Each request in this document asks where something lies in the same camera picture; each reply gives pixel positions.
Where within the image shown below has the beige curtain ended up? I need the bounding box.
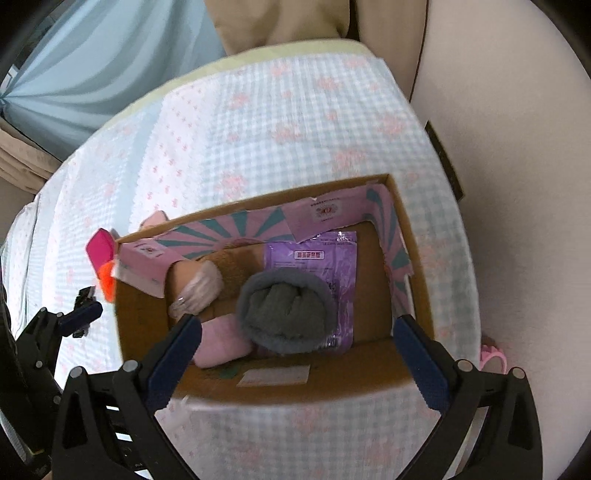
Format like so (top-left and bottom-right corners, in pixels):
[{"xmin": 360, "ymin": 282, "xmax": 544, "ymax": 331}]
[
  {"xmin": 205, "ymin": 0, "xmax": 429, "ymax": 98},
  {"xmin": 0, "ymin": 119, "xmax": 61, "ymax": 195}
]

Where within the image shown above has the light pink fleece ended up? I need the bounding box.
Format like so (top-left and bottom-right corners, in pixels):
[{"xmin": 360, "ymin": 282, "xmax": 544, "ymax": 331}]
[{"xmin": 193, "ymin": 314, "xmax": 253, "ymax": 369}]

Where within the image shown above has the purple plastic packet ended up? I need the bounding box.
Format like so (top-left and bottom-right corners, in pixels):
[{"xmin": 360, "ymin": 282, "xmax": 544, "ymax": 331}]
[{"xmin": 263, "ymin": 231, "xmax": 358, "ymax": 354}]

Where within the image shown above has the light blue curtain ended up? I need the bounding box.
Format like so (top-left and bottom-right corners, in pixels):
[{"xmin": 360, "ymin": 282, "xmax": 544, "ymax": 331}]
[{"xmin": 1, "ymin": 0, "xmax": 225, "ymax": 160}]

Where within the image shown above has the pink plastic object on floor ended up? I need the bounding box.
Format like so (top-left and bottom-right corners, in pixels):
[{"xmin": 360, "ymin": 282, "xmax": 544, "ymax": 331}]
[{"xmin": 480, "ymin": 334, "xmax": 509, "ymax": 374}]

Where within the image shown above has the dark grey fleece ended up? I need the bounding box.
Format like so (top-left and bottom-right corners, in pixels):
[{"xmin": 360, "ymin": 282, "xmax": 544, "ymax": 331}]
[{"xmin": 235, "ymin": 268, "xmax": 338, "ymax": 355}]

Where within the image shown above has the beige curtain right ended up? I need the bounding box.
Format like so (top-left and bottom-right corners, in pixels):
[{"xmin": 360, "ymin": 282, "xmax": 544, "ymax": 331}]
[{"xmin": 205, "ymin": 0, "xmax": 429, "ymax": 98}]

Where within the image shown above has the cardboard box with pink flaps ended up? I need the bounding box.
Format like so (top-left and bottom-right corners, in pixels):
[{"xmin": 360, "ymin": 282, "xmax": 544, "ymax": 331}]
[{"xmin": 114, "ymin": 175, "xmax": 434, "ymax": 406}]

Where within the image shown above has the orange fluffy pompom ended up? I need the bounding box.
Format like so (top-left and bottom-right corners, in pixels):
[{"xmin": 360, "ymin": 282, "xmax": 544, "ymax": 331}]
[{"xmin": 97, "ymin": 260, "xmax": 116, "ymax": 303}]

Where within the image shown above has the beige plush toy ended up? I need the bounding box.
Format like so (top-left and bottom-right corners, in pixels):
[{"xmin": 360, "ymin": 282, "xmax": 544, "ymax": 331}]
[{"xmin": 165, "ymin": 244, "xmax": 264, "ymax": 321}]

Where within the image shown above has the magenta cloth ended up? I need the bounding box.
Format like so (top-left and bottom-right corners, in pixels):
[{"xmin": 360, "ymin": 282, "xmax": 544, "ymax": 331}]
[{"xmin": 85, "ymin": 228, "xmax": 119, "ymax": 276}]

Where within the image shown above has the pale pink printed cloth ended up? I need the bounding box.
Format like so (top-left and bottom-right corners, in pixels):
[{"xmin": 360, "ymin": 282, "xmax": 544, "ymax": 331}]
[{"xmin": 139, "ymin": 210, "xmax": 168, "ymax": 231}]

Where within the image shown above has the beige curtain left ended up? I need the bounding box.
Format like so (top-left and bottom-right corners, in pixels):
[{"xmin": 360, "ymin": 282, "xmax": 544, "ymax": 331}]
[{"xmin": 0, "ymin": 119, "xmax": 61, "ymax": 195}]

